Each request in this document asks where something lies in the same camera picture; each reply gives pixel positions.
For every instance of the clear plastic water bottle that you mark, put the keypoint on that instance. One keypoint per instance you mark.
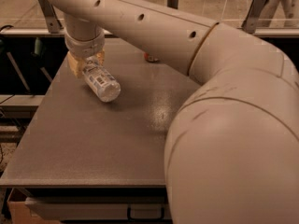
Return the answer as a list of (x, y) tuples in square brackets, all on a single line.
[(102, 83)]

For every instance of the grey drawer with black handle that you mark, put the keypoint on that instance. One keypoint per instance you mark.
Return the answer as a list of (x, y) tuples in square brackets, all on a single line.
[(100, 208)]

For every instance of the right metal bracket post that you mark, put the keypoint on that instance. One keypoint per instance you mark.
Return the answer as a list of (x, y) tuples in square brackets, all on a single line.
[(249, 24)]

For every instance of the cardboard box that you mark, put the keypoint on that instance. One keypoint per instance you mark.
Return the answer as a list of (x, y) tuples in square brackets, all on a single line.
[(20, 213)]

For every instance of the red soda can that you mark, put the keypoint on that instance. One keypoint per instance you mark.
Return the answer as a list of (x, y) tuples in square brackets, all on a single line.
[(149, 58)]

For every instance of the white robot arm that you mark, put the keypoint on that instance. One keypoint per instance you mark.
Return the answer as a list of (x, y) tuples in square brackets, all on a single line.
[(232, 152)]

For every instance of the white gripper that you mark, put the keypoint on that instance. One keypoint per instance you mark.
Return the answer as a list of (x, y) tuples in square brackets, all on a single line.
[(83, 48)]

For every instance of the horizontal metal rail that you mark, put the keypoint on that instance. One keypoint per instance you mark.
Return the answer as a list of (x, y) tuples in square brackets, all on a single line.
[(272, 32)]

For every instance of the left metal bracket post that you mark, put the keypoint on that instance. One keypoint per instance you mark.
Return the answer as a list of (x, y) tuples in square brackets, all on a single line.
[(53, 24)]

